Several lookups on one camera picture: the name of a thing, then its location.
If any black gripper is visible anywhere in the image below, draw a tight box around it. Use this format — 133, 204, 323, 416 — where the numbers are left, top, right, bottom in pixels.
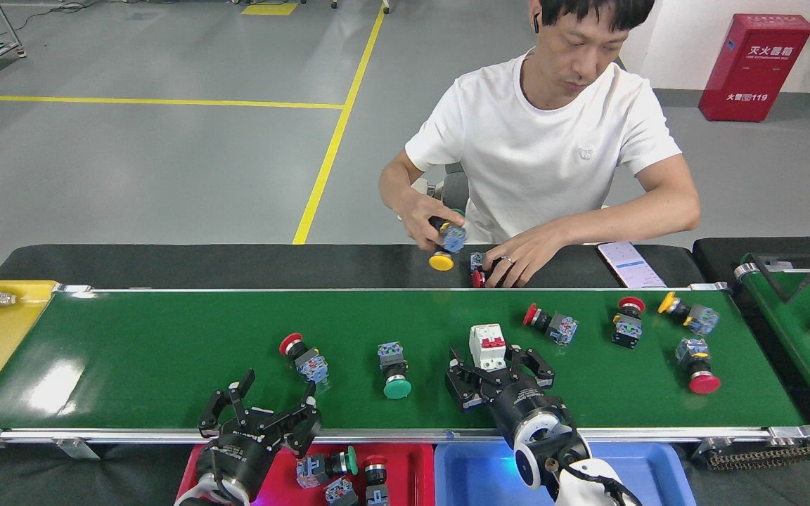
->
198, 369, 323, 493
445, 344, 567, 448

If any white circuit breaker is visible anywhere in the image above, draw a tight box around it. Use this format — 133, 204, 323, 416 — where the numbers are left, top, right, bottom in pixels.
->
468, 323, 508, 372

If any green yellow-ringed push button switch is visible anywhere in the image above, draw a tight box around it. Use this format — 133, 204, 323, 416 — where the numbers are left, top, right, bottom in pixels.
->
296, 446, 359, 490

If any yellow push button switch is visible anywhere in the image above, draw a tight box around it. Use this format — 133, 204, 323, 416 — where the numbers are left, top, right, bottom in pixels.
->
427, 216, 468, 273
657, 291, 721, 336

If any long green conveyor belt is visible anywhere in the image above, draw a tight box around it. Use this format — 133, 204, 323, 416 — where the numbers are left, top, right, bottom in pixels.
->
0, 281, 810, 461

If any red plastic tray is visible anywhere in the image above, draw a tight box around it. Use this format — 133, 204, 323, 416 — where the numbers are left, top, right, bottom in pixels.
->
176, 443, 436, 506

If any blue plastic tray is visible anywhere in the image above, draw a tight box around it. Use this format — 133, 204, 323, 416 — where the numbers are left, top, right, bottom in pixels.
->
433, 441, 698, 506

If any short green conveyor belt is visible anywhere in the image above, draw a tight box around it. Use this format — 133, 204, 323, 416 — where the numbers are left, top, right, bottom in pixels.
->
732, 253, 810, 432

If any person's left hand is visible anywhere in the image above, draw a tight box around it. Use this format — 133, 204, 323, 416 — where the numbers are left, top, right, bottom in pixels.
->
482, 221, 562, 289

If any person's right hand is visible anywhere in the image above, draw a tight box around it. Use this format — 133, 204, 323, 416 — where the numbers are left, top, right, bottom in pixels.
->
405, 186, 468, 252

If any smartphone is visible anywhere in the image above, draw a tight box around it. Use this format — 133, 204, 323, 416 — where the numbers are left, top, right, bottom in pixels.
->
597, 241, 668, 290

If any grey office chair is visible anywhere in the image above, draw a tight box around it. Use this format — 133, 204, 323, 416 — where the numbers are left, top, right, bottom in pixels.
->
412, 163, 471, 222

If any person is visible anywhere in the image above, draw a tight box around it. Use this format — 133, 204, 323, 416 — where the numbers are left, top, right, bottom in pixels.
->
378, 0, 702, 289

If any red fire extinguisher cabinet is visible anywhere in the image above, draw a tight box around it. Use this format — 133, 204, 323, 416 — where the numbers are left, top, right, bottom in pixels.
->
698, 13, 810, 123

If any black drive chain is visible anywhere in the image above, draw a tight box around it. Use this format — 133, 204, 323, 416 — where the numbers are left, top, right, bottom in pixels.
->
706, 443, 810, 472

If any black cable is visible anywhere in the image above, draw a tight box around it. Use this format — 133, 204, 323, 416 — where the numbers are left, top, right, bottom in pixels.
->
757, 246, 810, 304

